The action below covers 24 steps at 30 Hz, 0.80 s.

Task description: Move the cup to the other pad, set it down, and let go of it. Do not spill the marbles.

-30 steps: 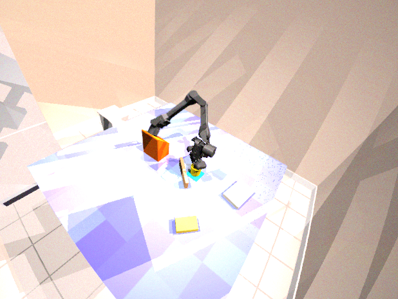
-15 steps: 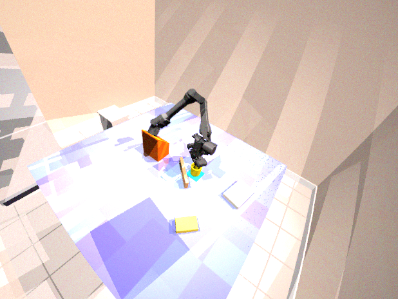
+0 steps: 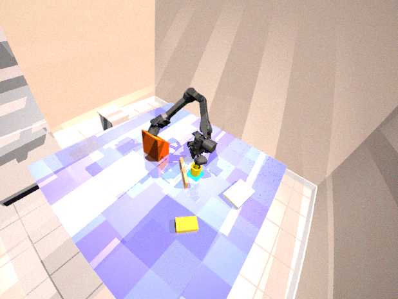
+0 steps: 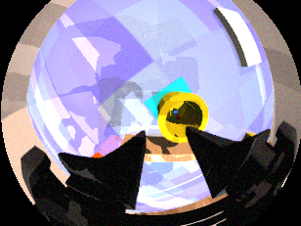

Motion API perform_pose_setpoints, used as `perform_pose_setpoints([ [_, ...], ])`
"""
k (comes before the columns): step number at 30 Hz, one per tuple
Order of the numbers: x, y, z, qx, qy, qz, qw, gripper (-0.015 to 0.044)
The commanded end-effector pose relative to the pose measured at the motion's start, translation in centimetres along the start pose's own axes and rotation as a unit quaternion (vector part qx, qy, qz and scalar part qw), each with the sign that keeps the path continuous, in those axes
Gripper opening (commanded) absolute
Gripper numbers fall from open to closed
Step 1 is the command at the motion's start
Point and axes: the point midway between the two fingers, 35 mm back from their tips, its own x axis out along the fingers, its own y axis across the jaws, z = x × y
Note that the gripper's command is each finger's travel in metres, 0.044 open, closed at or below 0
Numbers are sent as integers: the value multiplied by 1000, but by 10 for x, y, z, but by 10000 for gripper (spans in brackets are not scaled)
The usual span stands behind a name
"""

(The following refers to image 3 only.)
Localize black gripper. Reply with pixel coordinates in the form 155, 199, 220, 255
187, 141, 207, 166

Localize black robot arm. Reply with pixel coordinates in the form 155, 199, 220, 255
146, 88, 217, 154

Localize yellow rectangular block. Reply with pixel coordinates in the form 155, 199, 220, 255
175, 216, 198, 234

